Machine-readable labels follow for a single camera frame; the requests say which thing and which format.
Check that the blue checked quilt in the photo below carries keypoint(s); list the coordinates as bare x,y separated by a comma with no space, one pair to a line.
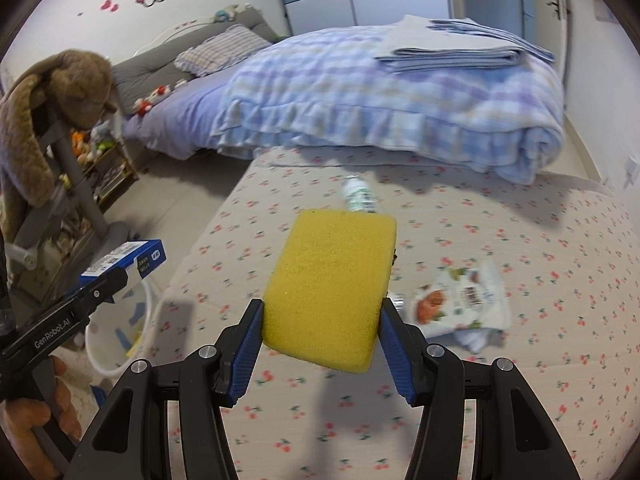
375,100

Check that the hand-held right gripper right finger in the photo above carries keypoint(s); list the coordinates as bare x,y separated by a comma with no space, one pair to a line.
395,350

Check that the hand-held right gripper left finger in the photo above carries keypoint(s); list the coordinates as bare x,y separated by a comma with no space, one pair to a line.
245,355

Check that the bed with purple sheet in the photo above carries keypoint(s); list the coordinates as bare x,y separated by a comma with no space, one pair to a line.
190,110

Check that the grey headboard cushion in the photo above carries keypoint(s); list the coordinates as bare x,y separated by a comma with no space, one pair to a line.
145,72

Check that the checked ruffled pillow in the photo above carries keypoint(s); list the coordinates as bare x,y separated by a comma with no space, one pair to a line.
220,50

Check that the red plush toy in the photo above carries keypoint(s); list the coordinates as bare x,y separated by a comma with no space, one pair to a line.
142,107

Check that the person's left hand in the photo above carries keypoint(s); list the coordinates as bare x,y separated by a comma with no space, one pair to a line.
70,410

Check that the cherry print tablecloth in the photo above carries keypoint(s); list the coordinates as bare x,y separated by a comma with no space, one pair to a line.
500,410

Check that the white bin with blue print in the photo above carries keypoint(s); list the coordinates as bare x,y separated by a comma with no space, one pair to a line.
135,310

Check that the brown plush rabbit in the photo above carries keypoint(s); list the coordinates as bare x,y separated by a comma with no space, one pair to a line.
30,125

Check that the folded grey cloth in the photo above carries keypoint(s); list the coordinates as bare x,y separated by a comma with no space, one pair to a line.
450,45

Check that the blue carton box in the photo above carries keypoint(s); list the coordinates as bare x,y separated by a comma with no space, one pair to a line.
135,257

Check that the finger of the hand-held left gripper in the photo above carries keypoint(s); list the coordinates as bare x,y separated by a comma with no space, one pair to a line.
105,287

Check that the white cat plush toy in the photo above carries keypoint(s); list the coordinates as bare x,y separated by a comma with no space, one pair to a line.
161,94

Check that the pastel plush toy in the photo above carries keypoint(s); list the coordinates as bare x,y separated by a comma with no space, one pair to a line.
232,14

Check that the wooden toy shelf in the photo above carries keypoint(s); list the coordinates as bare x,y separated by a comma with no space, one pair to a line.
115,170

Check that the white snack packet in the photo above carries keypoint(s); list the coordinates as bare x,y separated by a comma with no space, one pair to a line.
450,300

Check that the clear plastic bottle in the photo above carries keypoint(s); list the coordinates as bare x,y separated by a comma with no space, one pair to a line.
357,195

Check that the yellow sponge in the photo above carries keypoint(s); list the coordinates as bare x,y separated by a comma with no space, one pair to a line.
325,285

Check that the white wall socket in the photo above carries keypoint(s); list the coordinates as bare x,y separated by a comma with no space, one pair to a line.
631,172

